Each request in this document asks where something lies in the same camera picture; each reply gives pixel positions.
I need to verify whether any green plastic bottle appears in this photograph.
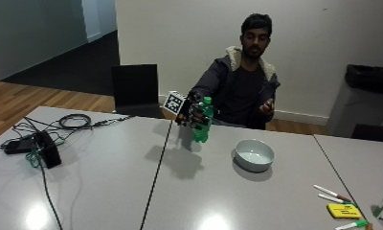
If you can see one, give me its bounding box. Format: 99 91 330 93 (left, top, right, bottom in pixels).
193 96 215 144

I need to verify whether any white marker cube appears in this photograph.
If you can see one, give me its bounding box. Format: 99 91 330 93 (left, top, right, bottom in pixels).
162 90 187 116

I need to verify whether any the person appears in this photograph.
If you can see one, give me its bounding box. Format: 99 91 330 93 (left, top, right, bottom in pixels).
187 12 282 130

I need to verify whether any white bowl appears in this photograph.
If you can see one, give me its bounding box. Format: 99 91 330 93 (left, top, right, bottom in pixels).
234 139 275 173

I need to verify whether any black chair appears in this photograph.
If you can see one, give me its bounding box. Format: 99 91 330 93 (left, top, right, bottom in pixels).
110 63 166 119

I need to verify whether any grey bin with black bag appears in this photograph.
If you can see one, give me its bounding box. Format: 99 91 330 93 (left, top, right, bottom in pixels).
326 63 383 139

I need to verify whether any dark chair back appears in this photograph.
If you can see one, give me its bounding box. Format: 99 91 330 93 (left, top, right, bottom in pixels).
351 123 383 144

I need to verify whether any white marker green cap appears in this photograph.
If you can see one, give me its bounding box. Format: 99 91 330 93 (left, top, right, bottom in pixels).
316 193 357 206
335 219 369 230

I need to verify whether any black box device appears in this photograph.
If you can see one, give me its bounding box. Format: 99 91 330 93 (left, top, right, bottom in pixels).
31 130 63 170

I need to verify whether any yellow sticky note pad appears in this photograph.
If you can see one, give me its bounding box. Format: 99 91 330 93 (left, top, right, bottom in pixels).
326 203 364 219

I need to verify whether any black flat device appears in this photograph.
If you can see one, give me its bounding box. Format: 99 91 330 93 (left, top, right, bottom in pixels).
2 138 36 155

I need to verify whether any coiled black cable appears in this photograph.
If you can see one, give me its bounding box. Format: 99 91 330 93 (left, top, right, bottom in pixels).
56 113 93 130

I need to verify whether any green cable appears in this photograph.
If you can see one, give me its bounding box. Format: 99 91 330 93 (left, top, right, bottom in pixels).
24 143 44 169

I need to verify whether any long black cable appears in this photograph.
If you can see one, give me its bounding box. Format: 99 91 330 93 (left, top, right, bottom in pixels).
22 116 65 230

